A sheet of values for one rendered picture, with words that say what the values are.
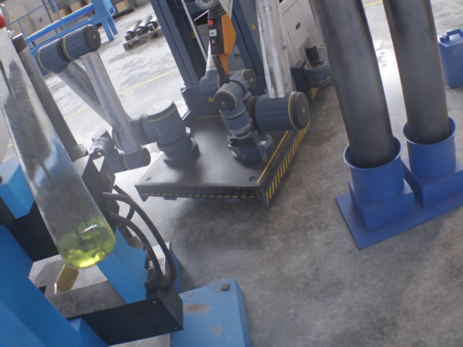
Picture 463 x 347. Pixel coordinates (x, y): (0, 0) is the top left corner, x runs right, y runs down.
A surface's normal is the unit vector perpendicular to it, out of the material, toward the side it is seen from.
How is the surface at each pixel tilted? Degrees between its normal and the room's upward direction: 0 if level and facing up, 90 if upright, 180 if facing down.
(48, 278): 0
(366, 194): 90
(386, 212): 90
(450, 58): 90
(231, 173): 0
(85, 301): 0
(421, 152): 90
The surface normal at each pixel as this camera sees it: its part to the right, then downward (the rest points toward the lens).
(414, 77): -0.55, 0.58
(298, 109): 0.80, -0.03
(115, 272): 0.11, 0.48
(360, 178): -0.72, 0.55
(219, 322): -0.33, -0.80
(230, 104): -0.30, 0.60
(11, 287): 0.94, -0.34
